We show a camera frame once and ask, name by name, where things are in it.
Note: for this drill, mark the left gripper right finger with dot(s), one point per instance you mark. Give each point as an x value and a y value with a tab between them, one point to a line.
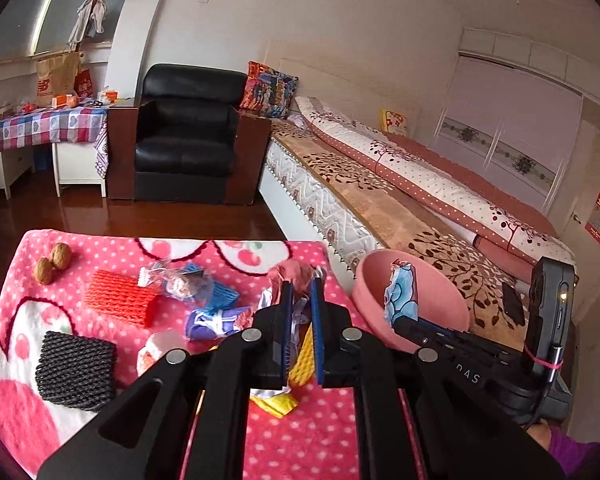
333	367

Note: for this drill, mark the orange box on table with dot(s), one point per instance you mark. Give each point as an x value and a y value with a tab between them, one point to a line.
68	100

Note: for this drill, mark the black leather armchair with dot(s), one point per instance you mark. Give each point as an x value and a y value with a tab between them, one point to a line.
185	138

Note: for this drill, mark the yellow red pillow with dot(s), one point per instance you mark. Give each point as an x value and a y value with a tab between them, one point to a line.
393	122

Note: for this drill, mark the white wardrobe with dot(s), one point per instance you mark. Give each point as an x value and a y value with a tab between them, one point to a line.
513	112

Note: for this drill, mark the colourful comic cushion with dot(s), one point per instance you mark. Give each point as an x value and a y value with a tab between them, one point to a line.
268	92

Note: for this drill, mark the red gift bag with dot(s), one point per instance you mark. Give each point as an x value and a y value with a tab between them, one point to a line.
83	84

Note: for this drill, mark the pink wrapper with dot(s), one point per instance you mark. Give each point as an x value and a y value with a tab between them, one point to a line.
298	273

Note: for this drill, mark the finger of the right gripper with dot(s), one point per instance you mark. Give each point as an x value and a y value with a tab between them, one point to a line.
420	328

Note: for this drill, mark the person's hand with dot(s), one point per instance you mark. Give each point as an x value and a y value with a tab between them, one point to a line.
541	433

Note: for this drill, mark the purple cloth wrapper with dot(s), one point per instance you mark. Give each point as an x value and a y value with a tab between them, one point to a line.
203	326

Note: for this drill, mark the checked tablecloth table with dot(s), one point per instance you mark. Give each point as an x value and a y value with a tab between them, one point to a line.
78	137

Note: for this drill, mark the brown paper bag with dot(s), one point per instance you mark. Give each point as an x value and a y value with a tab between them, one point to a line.
56	76

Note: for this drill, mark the white red dotted quilt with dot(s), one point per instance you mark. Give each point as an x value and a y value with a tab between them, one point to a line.
449	189

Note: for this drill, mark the bed with brown leaf blanket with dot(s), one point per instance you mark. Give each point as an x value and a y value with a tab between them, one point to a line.
316	193

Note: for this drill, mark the blue foam net sleeve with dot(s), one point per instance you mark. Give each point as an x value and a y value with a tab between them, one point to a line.
220	292

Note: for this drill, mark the clear plastic candy wrapper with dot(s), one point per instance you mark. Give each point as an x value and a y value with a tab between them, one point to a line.
163	275

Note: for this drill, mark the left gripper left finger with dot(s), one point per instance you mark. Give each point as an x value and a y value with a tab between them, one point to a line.
274	348

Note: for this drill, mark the pink polka dot blanket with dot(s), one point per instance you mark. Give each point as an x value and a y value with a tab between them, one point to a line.
45	290

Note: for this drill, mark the coat rack with clothes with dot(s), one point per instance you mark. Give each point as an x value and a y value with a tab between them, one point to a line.
90	12

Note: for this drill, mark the yellow foam net sleeve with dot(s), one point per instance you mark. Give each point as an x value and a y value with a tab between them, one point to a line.
280	403

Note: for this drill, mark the red foam net sleeve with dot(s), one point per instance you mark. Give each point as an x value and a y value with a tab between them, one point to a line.
118	296

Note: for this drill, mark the pink plastic trash bin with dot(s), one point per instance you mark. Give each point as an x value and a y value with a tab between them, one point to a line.
439	300

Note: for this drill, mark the black camera phone mount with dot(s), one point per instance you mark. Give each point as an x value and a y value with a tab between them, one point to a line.
550	308

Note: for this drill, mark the black phone on bed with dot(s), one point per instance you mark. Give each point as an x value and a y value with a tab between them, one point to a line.
512	305

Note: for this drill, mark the black foam net sleeve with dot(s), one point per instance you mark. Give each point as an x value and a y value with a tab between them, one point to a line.
76	372

